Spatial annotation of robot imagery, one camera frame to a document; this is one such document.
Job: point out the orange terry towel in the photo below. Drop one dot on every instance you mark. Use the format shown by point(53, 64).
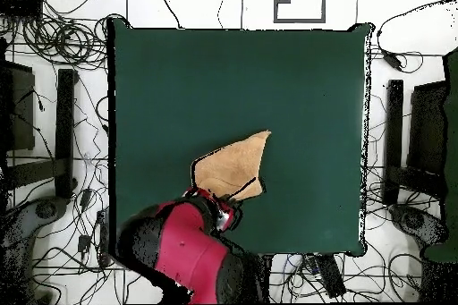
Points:
point(236, 162)

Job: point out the black flat box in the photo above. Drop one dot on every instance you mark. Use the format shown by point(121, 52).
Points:
point(21, 7)

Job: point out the black rectangular device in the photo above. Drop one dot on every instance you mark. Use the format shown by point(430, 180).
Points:
point(331, 276)

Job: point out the black power strip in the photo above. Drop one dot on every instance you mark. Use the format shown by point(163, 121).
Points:
point(103, 237)

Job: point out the dark green table cloth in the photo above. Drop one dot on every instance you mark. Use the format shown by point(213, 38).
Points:
point(161, 86)

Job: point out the small black power adapter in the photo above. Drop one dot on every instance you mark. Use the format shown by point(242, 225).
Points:
point(84, 243)

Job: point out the grey office chair base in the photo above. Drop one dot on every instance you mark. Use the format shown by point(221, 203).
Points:
point(21, 226)
point(415, 221)

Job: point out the dark rectangular box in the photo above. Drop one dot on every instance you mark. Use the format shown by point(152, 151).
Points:
point(427, 129)
point(21, 111)

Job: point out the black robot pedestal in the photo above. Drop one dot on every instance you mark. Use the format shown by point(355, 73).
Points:
point(259, 283)

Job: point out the black metal stand frame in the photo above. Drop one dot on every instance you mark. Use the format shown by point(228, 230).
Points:
point(65, 122)
point(393, 122)

